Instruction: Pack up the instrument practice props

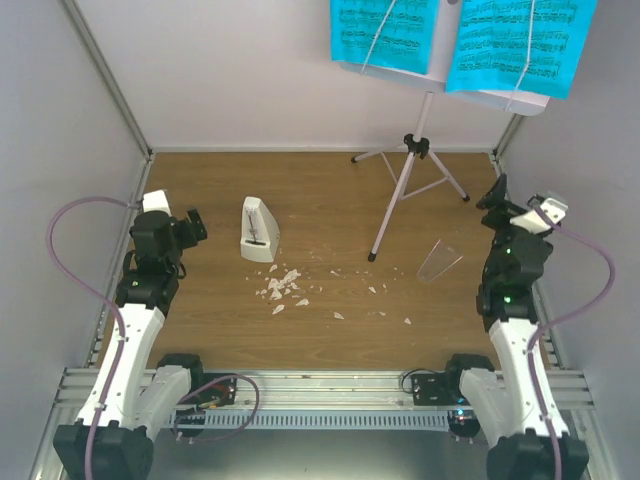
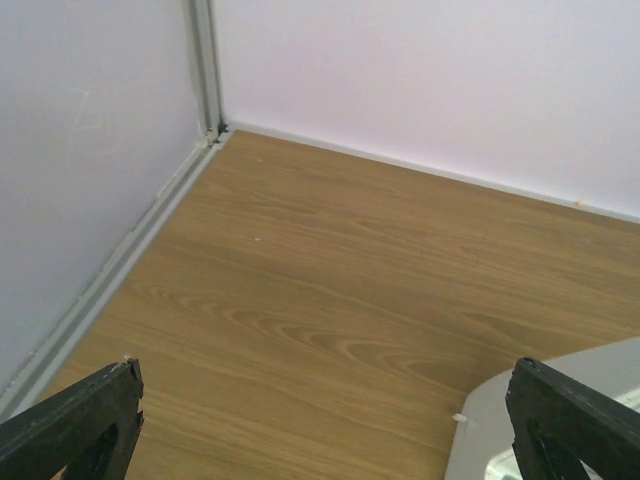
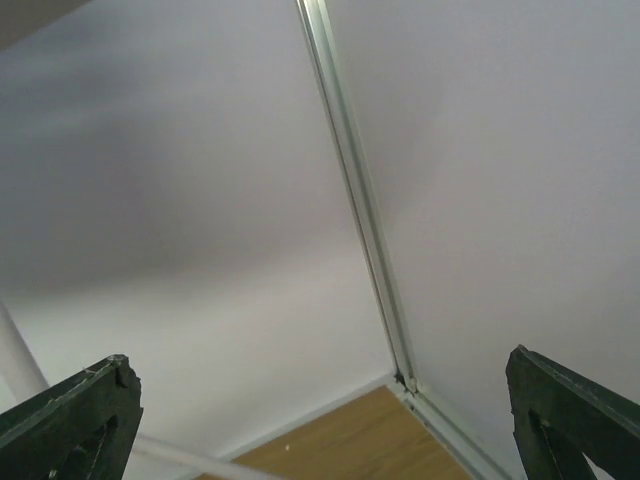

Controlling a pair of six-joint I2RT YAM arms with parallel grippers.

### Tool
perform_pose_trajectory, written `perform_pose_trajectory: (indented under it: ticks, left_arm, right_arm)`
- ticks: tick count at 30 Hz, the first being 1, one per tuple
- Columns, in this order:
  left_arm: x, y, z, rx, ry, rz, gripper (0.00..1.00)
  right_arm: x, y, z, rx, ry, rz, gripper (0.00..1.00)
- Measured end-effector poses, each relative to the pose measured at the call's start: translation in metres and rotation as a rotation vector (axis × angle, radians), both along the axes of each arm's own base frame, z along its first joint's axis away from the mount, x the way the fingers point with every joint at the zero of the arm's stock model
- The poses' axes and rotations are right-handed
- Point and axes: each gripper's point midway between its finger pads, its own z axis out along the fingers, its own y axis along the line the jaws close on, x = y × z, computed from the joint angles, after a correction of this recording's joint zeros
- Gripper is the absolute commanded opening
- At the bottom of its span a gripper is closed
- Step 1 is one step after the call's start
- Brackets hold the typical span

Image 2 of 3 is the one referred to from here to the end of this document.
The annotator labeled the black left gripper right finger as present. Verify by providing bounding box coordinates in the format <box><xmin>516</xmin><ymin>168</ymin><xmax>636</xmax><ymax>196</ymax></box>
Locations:
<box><xmin>505</xmin><ymin>357</ymin><xmax>639</xmax><ymax>479</ymax></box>

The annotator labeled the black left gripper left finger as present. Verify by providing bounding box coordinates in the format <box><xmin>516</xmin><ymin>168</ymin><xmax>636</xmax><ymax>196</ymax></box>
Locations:
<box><xmin>1</xmin><ymin>358</ymin><xmax>144</xmax><ymax>479</ymax></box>

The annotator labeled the white metronome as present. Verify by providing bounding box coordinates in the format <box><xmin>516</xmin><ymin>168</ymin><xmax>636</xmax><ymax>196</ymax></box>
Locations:
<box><xmin>445</xmin><ymin>338</ymin><xmax>639</xmax><ymax>479</ymax></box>

